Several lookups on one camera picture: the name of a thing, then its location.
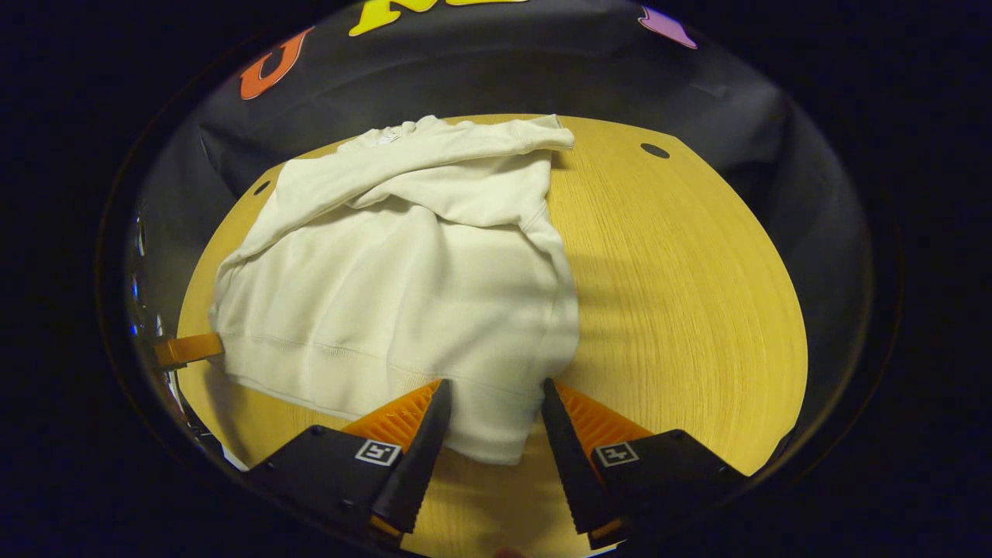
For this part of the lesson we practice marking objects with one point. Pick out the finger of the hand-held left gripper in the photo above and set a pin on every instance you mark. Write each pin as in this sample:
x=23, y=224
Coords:
x=186, y=350

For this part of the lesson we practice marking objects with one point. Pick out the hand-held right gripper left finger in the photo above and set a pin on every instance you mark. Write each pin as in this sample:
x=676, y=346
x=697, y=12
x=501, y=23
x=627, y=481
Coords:
x=422, y=465

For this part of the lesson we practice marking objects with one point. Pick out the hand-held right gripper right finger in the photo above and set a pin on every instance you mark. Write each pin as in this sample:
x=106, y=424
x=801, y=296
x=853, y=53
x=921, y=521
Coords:
x=570, y=465

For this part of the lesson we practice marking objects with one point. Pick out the cream sweatshirt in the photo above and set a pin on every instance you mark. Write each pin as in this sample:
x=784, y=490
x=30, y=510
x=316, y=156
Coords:
x=403, y=310

